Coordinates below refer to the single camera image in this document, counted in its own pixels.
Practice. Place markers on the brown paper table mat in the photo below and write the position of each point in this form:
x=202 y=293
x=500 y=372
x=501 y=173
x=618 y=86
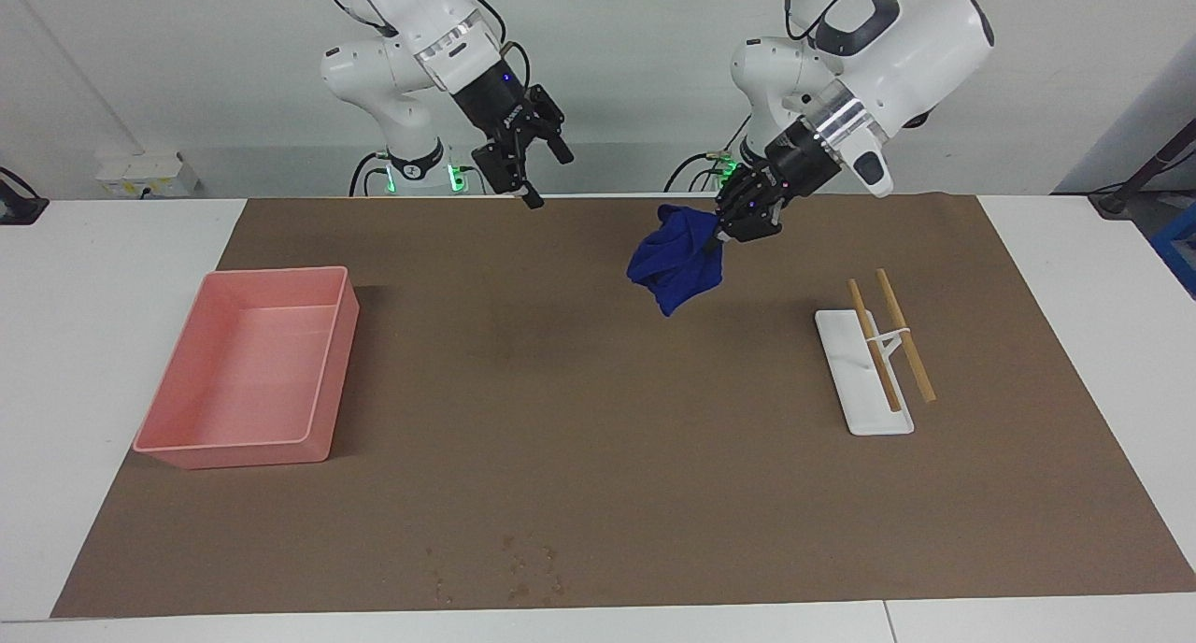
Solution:
x=598 y=419

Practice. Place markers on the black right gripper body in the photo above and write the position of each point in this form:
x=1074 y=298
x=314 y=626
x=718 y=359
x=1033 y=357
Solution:
x=495 y=106

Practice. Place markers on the dark blue towel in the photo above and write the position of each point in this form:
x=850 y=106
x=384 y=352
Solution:
x=673 y=260

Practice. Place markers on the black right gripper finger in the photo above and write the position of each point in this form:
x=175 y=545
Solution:
x=551 y=120
x=505 y=168

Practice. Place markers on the white power strip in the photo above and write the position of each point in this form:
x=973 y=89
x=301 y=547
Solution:
x=140 y=171

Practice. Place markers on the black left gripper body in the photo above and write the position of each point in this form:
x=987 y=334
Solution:
x=794 y=162

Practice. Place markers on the wooden rack rod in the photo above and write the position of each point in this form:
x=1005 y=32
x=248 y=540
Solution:
x=904 y=335
x=874 y=344

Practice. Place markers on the pink plastic bin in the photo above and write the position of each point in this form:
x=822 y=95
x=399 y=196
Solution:
x=243 y=372

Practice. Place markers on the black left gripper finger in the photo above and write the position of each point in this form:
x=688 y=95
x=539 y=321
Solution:
x=731 y=196
x=726 y=237

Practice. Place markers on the white towel rack base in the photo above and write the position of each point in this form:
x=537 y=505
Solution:
x=864 y=409

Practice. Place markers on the blue crate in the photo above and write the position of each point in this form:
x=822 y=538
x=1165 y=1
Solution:
x=1179 y=250

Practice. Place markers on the black stand leg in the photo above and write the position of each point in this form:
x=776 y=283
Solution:
x=1154 y=166

